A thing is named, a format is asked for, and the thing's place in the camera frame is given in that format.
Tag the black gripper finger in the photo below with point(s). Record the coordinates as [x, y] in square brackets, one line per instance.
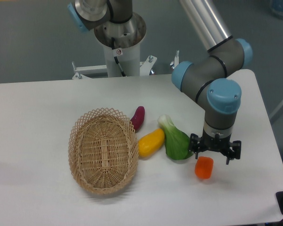
[196, 145]
[232, 151]

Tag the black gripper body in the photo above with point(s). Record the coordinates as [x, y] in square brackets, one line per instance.
[215, 144]

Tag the orange toy fruit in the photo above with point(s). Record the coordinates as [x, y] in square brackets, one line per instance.
[203, 168]

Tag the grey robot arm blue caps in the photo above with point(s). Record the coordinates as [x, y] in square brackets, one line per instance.
[118, 28]

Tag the green toy bok choy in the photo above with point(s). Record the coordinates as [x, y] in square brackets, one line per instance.
[176, 141]

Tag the yellow toy pepper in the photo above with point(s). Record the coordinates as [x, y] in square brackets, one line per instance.
[150, 143]

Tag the purple toy sweet potato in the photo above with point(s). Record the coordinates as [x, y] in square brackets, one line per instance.
[138, 118]

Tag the woven wicker basket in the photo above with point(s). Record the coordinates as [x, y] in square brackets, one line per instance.
[103, 151]

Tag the white metal base frame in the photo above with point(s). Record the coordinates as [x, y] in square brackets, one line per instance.
[146, 68]

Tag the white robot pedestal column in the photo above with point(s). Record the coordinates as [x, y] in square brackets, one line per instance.
[128, 58]

